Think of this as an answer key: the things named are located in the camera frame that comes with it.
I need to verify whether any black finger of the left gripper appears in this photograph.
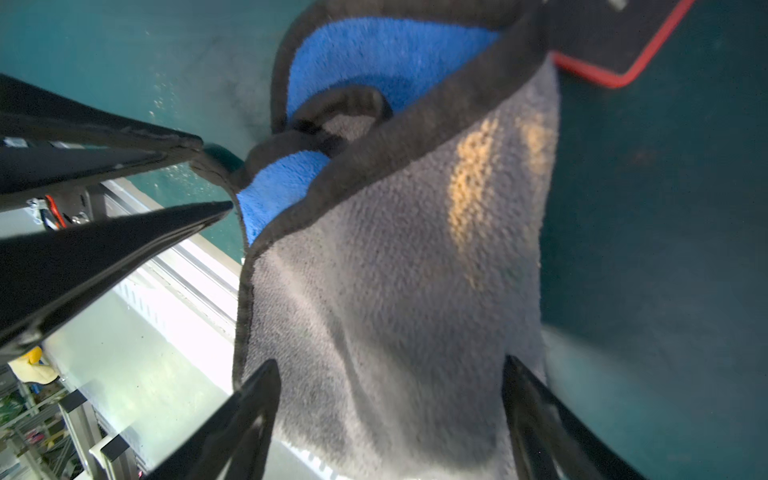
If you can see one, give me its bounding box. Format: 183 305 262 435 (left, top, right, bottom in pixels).
1 201 233 360
1 74 204 210

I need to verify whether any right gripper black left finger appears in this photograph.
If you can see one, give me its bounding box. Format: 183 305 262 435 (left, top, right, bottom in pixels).
148 359 281 479

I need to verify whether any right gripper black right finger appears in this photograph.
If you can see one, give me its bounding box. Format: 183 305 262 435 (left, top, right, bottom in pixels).
502 356 643 479

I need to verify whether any grey blue wiping cloth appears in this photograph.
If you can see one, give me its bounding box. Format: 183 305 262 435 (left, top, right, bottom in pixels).
193 1 560 479

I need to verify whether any red framed drawing tablet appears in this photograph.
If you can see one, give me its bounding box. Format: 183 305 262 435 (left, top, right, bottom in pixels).
546 0 694 89

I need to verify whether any aluminium mounting rail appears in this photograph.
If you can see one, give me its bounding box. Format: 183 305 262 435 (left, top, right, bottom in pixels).
23 176 337 480

